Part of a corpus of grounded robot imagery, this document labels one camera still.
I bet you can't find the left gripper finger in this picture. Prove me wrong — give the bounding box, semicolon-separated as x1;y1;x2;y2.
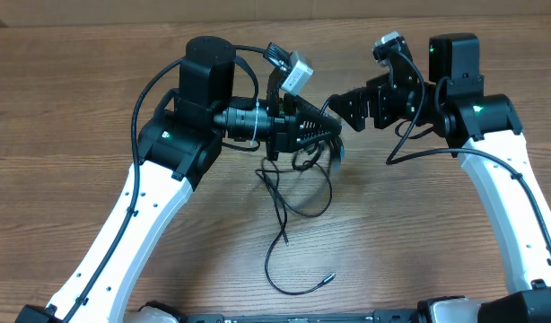
293;120;342;153
293;96;334;126

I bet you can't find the black cable bundle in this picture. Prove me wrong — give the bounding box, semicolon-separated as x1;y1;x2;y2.
255;92;346;296

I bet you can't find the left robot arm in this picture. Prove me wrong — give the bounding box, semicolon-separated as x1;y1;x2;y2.
18;36;342;322

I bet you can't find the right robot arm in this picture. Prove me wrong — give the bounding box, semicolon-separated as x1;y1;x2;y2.
328;32;551;322

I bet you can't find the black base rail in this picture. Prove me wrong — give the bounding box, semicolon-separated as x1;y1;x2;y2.
136;295;551;323

